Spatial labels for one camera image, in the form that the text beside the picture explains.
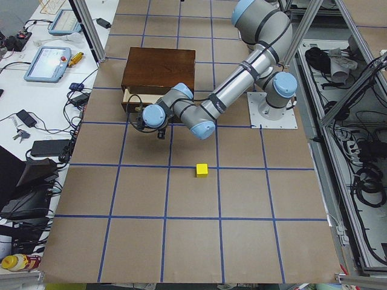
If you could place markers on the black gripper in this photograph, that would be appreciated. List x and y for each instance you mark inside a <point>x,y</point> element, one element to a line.
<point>161,135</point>

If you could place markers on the light wooden drawer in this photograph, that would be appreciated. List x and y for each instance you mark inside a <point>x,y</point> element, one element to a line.
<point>133,101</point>

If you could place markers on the yellow block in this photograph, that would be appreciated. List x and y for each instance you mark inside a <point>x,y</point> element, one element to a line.
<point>202,170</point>

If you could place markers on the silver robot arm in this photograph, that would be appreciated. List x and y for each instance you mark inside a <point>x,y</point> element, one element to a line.
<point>260,24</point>

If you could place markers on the dark wooden drawer cabinet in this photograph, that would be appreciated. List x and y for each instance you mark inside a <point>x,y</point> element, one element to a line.
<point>157,70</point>

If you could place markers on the yellow tool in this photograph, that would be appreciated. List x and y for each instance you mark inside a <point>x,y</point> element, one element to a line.
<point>75,59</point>

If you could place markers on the black power brick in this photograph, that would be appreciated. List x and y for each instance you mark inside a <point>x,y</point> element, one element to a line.
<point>49,148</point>

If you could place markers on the near teach pendant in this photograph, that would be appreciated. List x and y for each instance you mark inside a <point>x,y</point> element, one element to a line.
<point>48,65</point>

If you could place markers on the teach pendant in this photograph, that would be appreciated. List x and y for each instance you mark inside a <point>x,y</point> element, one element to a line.
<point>64,23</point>
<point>48,65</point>

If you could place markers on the black laptop charger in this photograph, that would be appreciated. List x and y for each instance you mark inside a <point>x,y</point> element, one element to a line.
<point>103,23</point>

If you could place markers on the black smartphone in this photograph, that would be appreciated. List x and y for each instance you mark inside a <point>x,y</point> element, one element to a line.
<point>26,118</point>

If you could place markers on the keys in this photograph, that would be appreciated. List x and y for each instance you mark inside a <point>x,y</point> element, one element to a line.
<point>21,135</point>

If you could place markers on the far teach pendant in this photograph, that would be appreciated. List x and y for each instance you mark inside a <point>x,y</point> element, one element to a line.
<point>64,23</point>

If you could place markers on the yellow mustard bottle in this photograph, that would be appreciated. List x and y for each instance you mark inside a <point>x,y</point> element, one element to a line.
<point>21,262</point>

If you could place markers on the aluminium frame post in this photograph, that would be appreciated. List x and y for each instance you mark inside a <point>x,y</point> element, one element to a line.
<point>84,18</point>

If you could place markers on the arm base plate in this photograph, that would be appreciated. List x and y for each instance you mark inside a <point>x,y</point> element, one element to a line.
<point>263,116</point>

